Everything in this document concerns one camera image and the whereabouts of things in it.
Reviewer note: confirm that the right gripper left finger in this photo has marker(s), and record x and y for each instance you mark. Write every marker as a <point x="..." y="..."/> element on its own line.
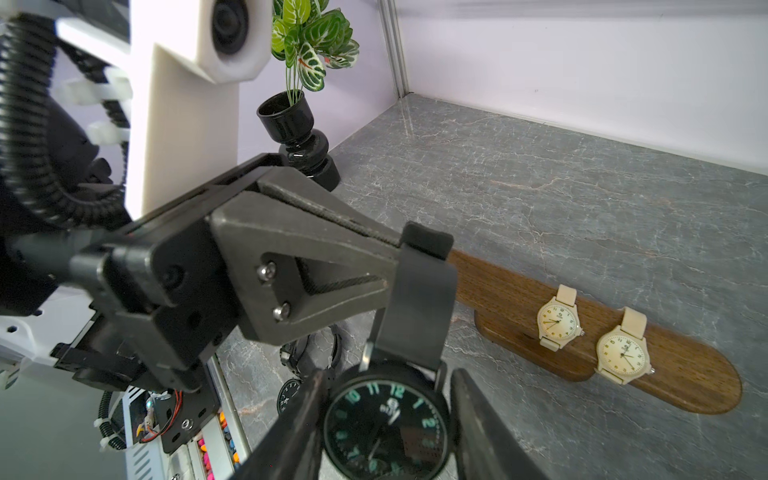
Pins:
<point x="292" y="448"/>

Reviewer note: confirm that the green leafy plant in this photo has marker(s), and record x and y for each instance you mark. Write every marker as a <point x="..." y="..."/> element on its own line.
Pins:
<point x="310" y="39"/>

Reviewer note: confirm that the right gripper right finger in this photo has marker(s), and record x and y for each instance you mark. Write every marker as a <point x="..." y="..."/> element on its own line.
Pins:
<point x="484" y="448"/>

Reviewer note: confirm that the colourful cable strip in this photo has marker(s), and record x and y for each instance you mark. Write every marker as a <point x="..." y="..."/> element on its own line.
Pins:
<point x="218" y="449"/>

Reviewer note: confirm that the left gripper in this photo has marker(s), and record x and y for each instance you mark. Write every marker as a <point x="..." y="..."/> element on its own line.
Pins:
<point x="171" y="286"/>

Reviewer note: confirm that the black vase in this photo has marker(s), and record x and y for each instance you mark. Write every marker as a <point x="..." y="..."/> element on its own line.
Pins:
<point x="289" y="121"/>

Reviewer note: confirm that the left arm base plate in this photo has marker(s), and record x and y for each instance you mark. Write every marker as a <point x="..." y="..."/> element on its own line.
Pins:
<point x="173" y="418"/>

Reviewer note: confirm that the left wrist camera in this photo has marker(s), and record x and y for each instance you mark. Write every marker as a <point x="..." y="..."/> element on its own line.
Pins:
<point x="185" y="92"/>

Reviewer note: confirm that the black watch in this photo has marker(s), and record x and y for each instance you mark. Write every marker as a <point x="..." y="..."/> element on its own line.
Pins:
<point x="295" y="358"/>
<point x="387" y="417"/>

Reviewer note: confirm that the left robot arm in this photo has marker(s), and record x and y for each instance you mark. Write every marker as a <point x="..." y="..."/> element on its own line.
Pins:
<point x="119" y="176"/>

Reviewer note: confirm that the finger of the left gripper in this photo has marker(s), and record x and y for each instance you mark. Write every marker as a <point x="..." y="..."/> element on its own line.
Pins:
<point x="290" y="186"/>

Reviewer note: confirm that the beige watch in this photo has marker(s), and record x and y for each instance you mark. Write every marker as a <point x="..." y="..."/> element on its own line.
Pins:
<point x="558" y="320"/>
<point x="622" y="353"/>

